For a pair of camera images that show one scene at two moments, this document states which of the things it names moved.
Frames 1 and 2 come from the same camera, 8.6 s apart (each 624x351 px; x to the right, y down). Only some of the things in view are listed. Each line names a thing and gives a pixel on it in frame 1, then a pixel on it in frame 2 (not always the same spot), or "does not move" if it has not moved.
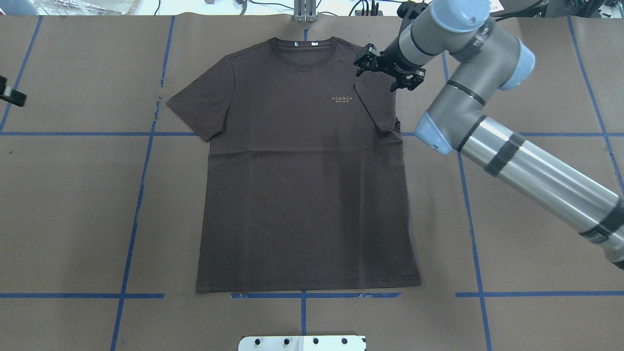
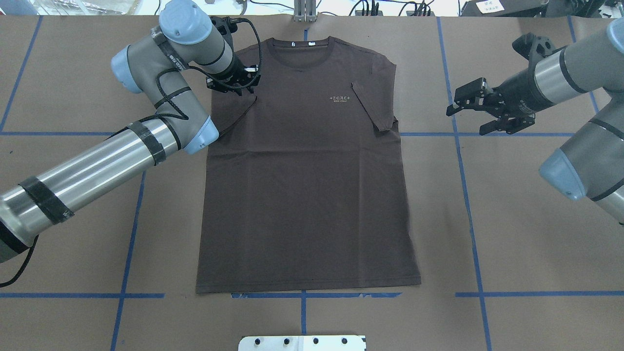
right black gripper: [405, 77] -> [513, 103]
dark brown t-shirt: [305, 185] does not move
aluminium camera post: [304, 10] does not move
